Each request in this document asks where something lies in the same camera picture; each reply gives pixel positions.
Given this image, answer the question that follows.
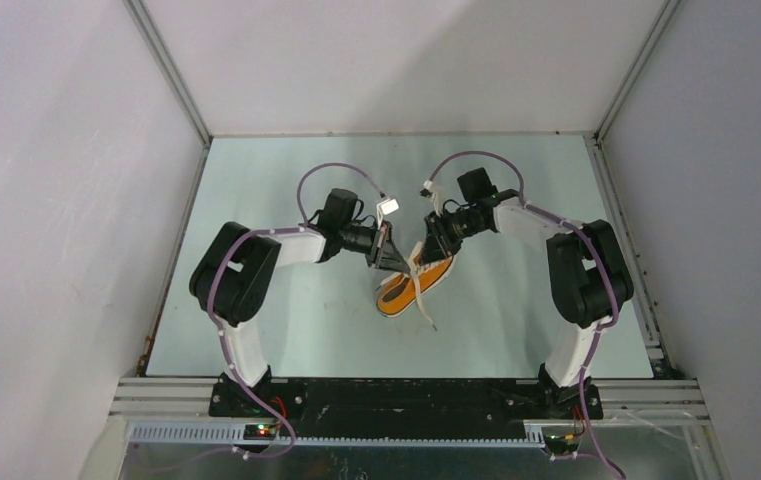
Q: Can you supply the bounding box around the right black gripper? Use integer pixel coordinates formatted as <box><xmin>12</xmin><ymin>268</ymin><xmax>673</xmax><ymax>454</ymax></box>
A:
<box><xmin>419</xmin><ymin>208</ymin><xmax>487</xmax><ymax>266</ymax></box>

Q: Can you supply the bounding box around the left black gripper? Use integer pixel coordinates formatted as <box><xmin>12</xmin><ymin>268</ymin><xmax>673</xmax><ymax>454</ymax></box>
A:
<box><xmin>339</xmin><ymin>220</ymin><xmax>410</xmax><ymax>274</ymax></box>

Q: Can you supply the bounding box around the orange canvas sneaker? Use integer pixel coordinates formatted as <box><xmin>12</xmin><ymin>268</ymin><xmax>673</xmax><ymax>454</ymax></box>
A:
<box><xmin>375</xmin><ymin>245</ymin><xmax>455</xmax><ymax>322</ymax></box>

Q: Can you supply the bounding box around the white shoelace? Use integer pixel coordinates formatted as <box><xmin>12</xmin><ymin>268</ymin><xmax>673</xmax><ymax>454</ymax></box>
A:
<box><xmin>375</xmin><ymin>241</ymin><xmax>438</xmax><ymax>331</ymax></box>

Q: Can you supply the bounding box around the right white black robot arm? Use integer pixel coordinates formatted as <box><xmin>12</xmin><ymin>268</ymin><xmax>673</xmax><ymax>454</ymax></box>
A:
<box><xmin>420</xmin><ymin>168</ymin><xmax>634</xmax><ymax>418</ymax></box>

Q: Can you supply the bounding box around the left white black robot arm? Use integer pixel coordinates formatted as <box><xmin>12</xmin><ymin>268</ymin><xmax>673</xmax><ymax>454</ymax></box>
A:
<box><xmin>189</xmin><ymin>188</ymin><xmax>409</xmax><ymax>417</ymax></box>

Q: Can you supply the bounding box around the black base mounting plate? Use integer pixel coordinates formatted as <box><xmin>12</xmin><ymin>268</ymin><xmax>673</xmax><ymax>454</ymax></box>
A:
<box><xmin>208</xmin><ymin>375</ymin><xmax>603</xmax><ymax>441</ymax></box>

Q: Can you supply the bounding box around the left controller board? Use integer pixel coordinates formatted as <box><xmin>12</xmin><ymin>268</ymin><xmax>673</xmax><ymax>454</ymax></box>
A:
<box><xmin>242</xmin><ymin>423</ymin><xmax>280</xmax><ymax>442</ymax></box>

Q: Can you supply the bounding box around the controller board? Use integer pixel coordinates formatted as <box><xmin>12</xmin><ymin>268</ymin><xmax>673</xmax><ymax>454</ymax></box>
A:
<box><xmin>544</xmin><ymin>433</ymin><xmax>584</xmax><ymax>457</ymax></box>
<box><xmin>242</xmin><ymin>423</ymin><xmax>280</xmax><ymax>442</ymax></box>

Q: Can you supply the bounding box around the right controller board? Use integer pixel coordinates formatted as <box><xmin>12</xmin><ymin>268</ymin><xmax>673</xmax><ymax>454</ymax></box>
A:
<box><xmin>544</xmin><ymin>433</ymin><xmax>584</xmax><ymax>457</ymax></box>

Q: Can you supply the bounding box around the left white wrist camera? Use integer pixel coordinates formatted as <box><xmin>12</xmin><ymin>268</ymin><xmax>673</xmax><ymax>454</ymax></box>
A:
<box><xmin>375</xmin><ymin>196</ymin><xmax>400</xmax><ymax>226</ymax></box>

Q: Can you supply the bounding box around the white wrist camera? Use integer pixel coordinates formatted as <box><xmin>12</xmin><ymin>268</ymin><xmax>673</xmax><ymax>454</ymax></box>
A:
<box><xmin>375</xmin><ymin>196</ymin><xmax>400</xmax><ymax>226</ymax></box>
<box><xmin>419</xmin><ymin>179</ymin><xmax>448</xmax><ymax>215</ymax></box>

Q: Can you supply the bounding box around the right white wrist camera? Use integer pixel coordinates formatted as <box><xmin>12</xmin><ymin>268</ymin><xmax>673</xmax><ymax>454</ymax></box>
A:
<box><xmin>419</xmin><ymin>179</ymin><xmax>448</xmax><ymax>215</ymax></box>

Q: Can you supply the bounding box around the aluminium frame rail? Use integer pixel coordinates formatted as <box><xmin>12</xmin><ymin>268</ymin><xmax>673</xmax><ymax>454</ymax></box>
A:
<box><xmin>109</xmin><ymin>377</ymin><xmax>711</xmax><ymax>426</ymax></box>

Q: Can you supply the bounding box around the grey slotted cable duct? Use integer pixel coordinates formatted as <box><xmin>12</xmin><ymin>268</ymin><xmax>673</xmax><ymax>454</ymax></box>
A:
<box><xmin>128</xmin><ymin>423</ymin><xmax>547</xmax><ymax>449</ymax></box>

